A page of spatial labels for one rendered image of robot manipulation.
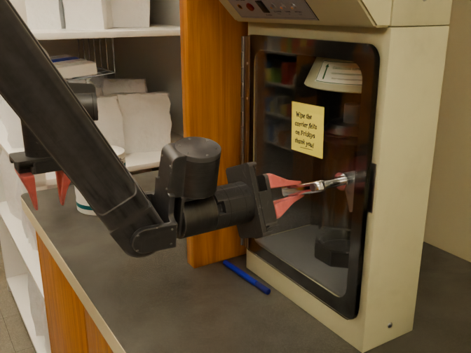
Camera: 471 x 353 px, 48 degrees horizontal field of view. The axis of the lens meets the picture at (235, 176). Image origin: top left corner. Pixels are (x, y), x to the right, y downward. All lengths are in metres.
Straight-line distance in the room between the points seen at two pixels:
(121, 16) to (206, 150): 1.37
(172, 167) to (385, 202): 0.30
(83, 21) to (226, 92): 0.94
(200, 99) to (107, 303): 0.40
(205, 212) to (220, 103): 0.36
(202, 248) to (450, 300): 0.46
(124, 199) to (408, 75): 0.39
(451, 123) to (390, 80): 0.49
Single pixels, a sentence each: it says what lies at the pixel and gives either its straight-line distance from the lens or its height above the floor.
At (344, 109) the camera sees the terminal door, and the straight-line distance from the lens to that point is 0.73.
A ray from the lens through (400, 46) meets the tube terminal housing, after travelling 0.71.
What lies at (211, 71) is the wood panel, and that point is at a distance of 0.96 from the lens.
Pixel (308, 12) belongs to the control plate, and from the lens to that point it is 0.74.
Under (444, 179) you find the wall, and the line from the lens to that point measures 1.21.
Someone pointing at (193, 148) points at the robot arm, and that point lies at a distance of 0.63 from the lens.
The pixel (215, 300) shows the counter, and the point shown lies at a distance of 0.95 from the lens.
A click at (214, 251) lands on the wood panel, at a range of 1.07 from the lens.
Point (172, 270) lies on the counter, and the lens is 1.06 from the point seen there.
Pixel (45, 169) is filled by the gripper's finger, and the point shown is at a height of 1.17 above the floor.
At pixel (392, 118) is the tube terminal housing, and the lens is 0.72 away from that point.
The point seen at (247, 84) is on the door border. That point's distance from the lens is 0.92.
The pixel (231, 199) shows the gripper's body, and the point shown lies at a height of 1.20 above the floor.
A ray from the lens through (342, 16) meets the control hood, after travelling 0.70.
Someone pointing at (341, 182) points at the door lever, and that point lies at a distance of 0.75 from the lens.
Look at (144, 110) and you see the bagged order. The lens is 1.93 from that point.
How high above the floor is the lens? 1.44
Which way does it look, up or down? 18 degrees down
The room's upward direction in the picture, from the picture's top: straight up
